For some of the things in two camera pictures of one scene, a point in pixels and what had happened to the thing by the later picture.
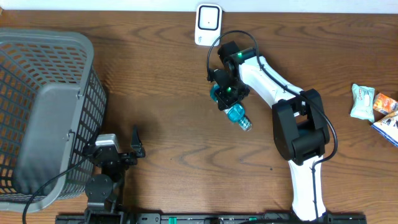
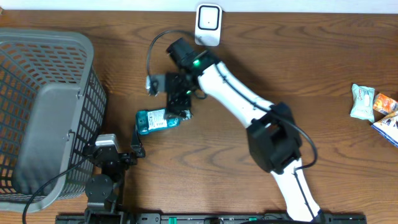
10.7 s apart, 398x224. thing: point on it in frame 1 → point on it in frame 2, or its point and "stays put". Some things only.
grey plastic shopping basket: x=51 y=106 stays put
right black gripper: x=244 y=92 → x=172 y=100
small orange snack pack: x=384 y=104 stays put
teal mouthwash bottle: x=236 y=111 → x=152 y=120
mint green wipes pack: x=363 y=102 stays put
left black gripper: x=136 y=147 stays put
